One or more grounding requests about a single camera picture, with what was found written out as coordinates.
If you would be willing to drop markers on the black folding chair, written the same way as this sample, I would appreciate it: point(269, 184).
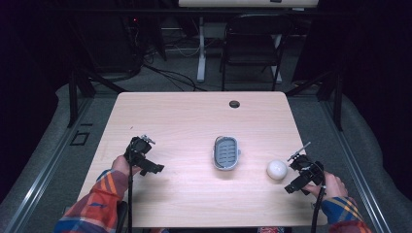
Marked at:
point(256, 48)

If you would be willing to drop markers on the dark computer tower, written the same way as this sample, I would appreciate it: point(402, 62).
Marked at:
point(120, 42)

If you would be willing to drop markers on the white round soap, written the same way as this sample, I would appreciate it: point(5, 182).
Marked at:
point(277, 169)

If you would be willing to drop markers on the person's left hand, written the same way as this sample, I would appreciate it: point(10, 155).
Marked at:
point(121, 164)

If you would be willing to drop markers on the black seat armrest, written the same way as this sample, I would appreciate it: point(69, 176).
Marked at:
point(121, 216)

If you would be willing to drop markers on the black metal stand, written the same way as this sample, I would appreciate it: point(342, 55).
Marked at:
point(338, 100)
point(73, 97)

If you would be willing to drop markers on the grey soap dish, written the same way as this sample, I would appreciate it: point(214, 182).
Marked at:
point(226, 153)

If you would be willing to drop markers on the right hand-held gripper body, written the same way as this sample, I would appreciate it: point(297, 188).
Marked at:
point(306, 173)

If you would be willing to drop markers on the person's right hand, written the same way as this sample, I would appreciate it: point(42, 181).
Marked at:
point(332, 187)

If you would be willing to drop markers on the aluminium floor rail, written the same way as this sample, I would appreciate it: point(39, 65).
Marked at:
point(356, 168)
point(48, 165)

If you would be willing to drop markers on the white desk top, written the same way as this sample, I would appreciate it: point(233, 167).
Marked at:
point(246, 3)

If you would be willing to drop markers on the white desk leg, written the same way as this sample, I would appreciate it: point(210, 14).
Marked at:
point(201, 61)

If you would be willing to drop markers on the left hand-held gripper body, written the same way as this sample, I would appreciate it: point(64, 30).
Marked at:
point(140, 155)

